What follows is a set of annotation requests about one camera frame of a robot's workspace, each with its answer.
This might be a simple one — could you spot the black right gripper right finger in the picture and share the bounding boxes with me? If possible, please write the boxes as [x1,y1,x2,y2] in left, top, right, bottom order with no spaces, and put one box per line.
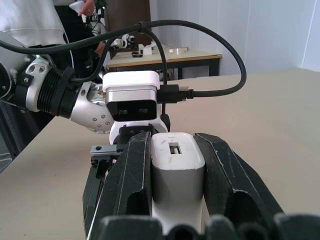
[193,132,285,227]

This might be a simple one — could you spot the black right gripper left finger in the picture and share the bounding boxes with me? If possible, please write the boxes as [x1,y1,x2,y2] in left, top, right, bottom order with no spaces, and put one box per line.
[87,131,154,240]

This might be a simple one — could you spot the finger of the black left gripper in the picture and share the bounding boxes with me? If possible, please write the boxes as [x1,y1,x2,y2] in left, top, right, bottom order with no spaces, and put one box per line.
[82,159,111,238]

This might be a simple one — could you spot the white charger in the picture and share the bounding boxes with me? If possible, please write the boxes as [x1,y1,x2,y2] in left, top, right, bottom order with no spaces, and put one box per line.
[150,132,206,235]

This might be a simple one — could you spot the person's bare hand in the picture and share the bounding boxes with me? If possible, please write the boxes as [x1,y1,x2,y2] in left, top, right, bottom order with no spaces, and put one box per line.
[77,0,97,17]

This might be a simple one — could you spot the white plastic part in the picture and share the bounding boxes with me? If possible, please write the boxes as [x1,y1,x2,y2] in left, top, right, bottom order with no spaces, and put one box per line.
[137,41,158,56]

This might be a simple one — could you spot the beige background table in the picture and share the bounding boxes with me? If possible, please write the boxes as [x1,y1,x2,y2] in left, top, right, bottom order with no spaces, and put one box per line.
[105,46,223,77]

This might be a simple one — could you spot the brown door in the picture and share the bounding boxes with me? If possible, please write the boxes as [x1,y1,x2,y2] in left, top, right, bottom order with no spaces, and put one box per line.
[103,0,152,46]

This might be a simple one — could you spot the small white handheld object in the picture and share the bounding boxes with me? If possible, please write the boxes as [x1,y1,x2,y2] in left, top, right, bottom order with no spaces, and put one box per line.
[68,0,86,12]

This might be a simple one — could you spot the person in white shirt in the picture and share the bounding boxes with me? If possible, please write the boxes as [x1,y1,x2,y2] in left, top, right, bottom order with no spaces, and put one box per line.
[0,0,107,83]

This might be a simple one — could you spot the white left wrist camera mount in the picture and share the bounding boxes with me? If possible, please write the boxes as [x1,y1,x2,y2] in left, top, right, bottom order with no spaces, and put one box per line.
[102,70,171,146]

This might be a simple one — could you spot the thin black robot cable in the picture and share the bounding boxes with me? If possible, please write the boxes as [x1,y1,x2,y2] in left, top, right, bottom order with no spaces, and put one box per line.
[139,24,172,131]

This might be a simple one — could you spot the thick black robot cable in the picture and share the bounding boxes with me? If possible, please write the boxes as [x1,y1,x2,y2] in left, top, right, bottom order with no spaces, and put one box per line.
[0,19,248,105]

